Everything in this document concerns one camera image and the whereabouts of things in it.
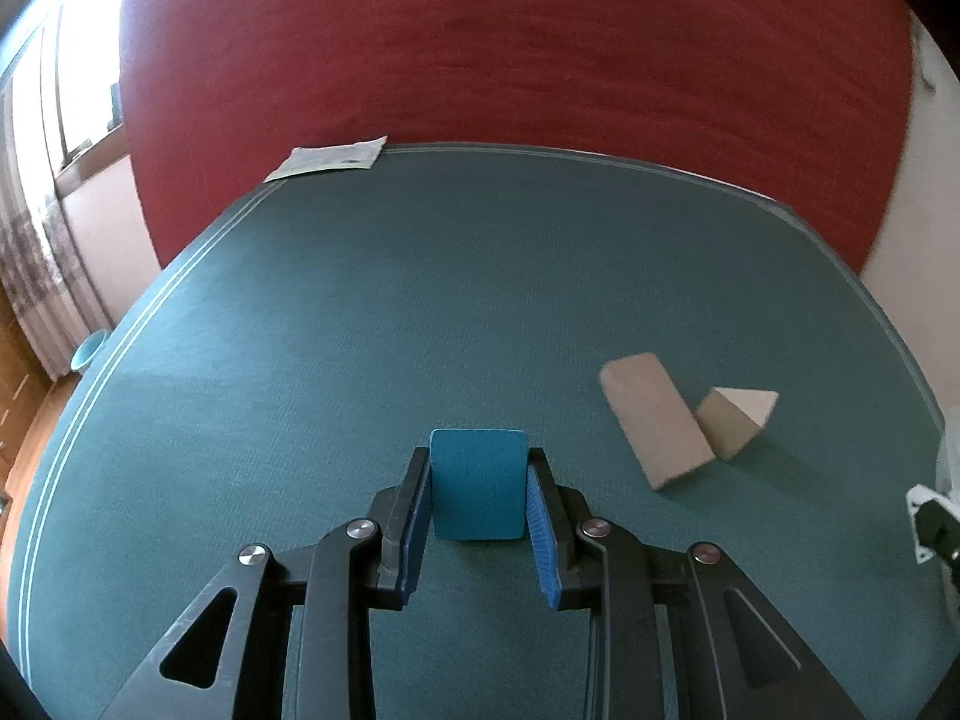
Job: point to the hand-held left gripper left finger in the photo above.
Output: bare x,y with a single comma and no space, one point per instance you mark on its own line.
411,540

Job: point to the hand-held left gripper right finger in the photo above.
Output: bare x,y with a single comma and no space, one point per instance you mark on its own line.
544,547

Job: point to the teal block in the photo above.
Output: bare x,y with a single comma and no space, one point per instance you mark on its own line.
476,484

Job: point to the white plastic block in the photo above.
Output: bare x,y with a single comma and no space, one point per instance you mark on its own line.
919,499

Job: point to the beige rectangular wooden block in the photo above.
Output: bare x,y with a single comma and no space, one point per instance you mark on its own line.
660,420

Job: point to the beige triangular wooden block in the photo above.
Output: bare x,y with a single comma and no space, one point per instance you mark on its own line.
727,420

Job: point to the teal bowl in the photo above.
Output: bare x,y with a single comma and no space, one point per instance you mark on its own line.
90,352

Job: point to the white paper sheet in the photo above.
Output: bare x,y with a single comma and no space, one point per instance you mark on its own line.
330,157

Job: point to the wooden cabinet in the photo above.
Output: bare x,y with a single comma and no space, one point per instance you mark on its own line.
19,382

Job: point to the patterned curtain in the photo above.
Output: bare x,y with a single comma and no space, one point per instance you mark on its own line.
45,277

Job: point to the red curtain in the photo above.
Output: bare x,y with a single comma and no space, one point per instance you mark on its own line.
510,37

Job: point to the window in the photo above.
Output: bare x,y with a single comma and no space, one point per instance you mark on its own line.
82,75

